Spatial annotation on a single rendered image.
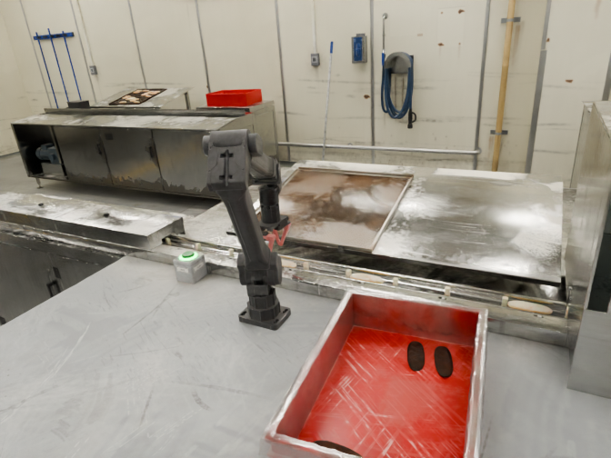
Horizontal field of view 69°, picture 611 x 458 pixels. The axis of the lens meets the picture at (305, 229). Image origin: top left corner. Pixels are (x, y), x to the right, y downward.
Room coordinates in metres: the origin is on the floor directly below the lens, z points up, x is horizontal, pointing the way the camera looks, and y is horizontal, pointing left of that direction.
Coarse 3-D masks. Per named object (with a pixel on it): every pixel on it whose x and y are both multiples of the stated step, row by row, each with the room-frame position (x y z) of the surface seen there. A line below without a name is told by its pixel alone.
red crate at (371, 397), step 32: (352, 352) 0.83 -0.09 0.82; (384, 352) 0.82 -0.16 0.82; (352, 384) 0.72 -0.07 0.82; (384, 384) 0.72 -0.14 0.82; (416, 384) 0.71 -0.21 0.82; (448, 384) 0.70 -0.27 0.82; (320, 416) 0.64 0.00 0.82; (352, 416) 0.64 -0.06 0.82; (384, 416) 0.63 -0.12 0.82; (416, 416) 0.63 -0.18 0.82; (448, 416) 0.62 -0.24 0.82; (352, 448) 0.57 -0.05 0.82; (384, 448) 0.56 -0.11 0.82; (416, 448) 0.56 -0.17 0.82; (448, 448) 0.55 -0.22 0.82
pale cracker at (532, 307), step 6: (510, 306) 0.92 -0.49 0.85; (516, 306) 0.91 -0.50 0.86; (522, 306) 0.90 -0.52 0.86; (528, 306) 0.90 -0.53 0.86; (534, 306) 0.90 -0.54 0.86; (540, 306) 0.90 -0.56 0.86; (534, 312) 0.89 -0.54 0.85; (540, 312) 0.88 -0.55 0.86; (546, 312) 0.88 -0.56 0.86; (552, 312) 0.88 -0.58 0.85
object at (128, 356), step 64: (128, 256) 1.44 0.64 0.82; (64, 320) 1.06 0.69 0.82; (128, 320) 1.03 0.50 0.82; (192, 320) 1.01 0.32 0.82; (320, 320) 0.97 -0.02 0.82; (0, 384) 0.81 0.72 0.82; (64, 384) 0.79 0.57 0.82; (128, 384) 0.78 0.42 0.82; (192, 384) 0.76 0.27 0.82; (256, 384) 0.75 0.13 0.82; (512, 384) 0.69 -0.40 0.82; (0, 448) 0.63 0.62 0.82; (64, 448) 0.62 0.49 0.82; (128, 448) 0.61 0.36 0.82; (192, 448) 0.60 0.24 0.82; (256, 448) 0.59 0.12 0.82; (512, 448) 0.55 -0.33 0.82; (576, 448) 0.54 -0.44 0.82
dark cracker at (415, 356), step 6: (414, 342) 0.84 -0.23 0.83; (408, 348) 0.82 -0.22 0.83; (414, 348) 0.81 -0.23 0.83; (420, 348) 0.81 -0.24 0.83; (408, 354) 0.79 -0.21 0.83; (414, 354) 0.79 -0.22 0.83; (420, 354) 0.79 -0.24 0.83; (408, 360) 0.78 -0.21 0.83; (414, 360) 0.77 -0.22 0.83; (420, 360) 0.77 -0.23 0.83; (414, 366) 0.76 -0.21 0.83; (420, 366) 0.75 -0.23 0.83
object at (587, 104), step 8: (584, 104) 2.93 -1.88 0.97; (592, 104) 2.90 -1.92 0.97; (584, 112) 3.04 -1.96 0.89; (584, 120) 2.95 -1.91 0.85; (584, 128) 2.85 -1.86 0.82; (584, 136) 2.77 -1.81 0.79; (576, 144) 3.11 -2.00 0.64; (584, 144) 2.68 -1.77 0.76; (576, 152) 3.05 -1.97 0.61; (576, 160) 2.96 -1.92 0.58; (576, 168) 2.86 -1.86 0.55; (576, 176) 2.77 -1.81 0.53; (576, 184) 2.68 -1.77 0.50
